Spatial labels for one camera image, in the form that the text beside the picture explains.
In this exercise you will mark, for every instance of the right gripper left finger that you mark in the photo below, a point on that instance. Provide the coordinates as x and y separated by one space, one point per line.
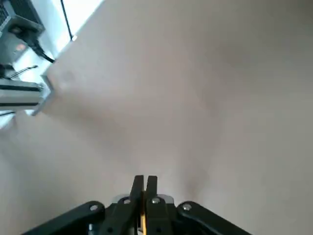
117 215

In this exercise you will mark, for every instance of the orange oil brush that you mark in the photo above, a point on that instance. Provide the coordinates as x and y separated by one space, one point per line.
144 221

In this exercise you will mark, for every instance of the black power adapter box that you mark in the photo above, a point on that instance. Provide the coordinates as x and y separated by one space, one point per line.
24 19

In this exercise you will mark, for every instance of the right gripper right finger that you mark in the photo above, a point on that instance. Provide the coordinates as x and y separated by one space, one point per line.
166 218

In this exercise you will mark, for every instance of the aluminium post with bracket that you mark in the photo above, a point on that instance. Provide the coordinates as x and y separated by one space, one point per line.
22 96

